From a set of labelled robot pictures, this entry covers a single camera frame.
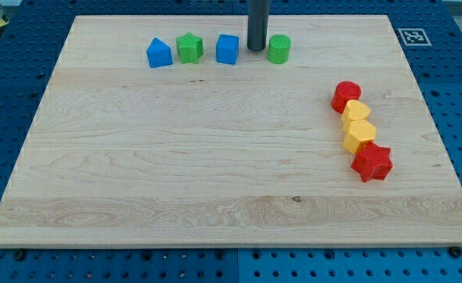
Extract green cylinder block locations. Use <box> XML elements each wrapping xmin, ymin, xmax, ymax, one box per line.
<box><xmin>268</xmin><ymin>34</ymin><xmax>292</xmax><ymax>64</ymax></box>

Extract blue cube block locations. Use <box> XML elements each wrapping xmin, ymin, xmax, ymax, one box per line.
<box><xmin>216</xmin><ymin>34</ymin><xmax>240</xmax><ymax>65</ymax></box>

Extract green star block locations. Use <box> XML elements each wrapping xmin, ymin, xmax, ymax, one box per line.
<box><xmin>176</xmin><ymin>32</ymin><xmax>204</xmax><ymax>64</ymax></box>

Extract light wooden board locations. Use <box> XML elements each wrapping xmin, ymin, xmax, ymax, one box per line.
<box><xmin>0</xmin><ymin>15</ymin><xmax>462</xmax><ymax>249</ymax></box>

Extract blue triangular prism block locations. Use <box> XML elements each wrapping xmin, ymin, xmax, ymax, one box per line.
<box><xmin>146</xmin><ymin>38</ymin><xmax>173</xmax><ymax>68</ymax></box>

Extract red cylinder block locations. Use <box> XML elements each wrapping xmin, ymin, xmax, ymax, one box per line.
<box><xmin>331</xmin><ymin>81</ymin><xmax>362</xmax><ymax>113</ymax></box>

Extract yellow heart block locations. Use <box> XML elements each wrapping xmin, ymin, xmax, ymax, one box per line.
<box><xmin>341</xmin><ymin>100</ymin><xmax>371</xmax><ymax>133</ymax></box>

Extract yellow hexagon block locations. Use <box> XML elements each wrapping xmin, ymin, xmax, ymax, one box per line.
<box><xmin>343</xmin><ymin>119</ymin><xmax>376</xmax><ymax>154</ymax></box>

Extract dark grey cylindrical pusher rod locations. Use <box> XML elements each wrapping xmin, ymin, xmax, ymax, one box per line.
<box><xmin>247</xmin><ymin>0</ymin><xmax>270</xmax><ymax>52</ymax></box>

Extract red star block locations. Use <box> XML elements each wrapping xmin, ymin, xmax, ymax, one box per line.
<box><xmin>350</xmin><ymin>141</ymin><xmax>393</xmax><ymax>182</ymax></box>

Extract white fiducial marker tag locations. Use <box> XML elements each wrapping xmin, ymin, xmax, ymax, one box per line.
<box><xmin>398</xmin><ymin>28</ymin><xmax>431</xmax><ymax>46</ymax></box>

